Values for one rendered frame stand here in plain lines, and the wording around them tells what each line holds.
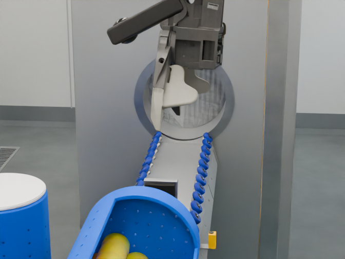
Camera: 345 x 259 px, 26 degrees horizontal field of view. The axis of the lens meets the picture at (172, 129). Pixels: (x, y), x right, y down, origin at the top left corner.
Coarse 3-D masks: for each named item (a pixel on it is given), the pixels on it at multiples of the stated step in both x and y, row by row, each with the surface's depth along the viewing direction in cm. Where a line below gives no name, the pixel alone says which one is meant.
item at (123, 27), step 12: (168, 0) 101; (144, 12) 102; (156, 12) 102; (168, 12) 101; (120, 24) 103; (132, 24) 103; (144, 24) 102; (156, 24) 104; (108, 36) 104; (120, 36) 103; (132, 36) 104
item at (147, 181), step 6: (144, 180) 221; (150, 180) 221; (156, 180) 221; (162, 180) 221; (168, 180) 221; (174, 180) 221; (144, 186) 221; (150, 186) 219; (156, 186) 219; (162, 186) 219; (168, 186) 219; (174, 186) 219; (168, 192) 219; (174, 192) 219
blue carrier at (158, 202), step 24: (120, 192) 175; (144, 192) 173; (96, 216) 167; (120, 216) 179; (144, 216) 179; (168, 216) 178; (192, 216) 177; (96, 240) 152; (144, 240) 181; (168, 240) 180; (192, 240) 179
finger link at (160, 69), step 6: (162, 42) 100; (162, 48) 99; (168, 48) 99; (162, 54) 99; (168, 54) 99; (156, 60) 98; (162, 60) 99; (168, 60) 99; (156, 66) 98; (162, 66) 98; (156, 72) 98; (162, 72) 99; (156, 78) 98; (162, 78) 98; (156, 84) 98; (162, 84) 98
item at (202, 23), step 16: (208, 0) 100; (176, 16) 101; (192, 16) 101; (208, 16) 101; (160, 32) 101; (176, 32) 100; (192, 32) 100; (208, 32) 99; (224, 32) 104; (176, 48) 101; (192, 48) 101; (208, 48) 100; (176, 64) 102; (192, 64) 101; (208, 64) 100
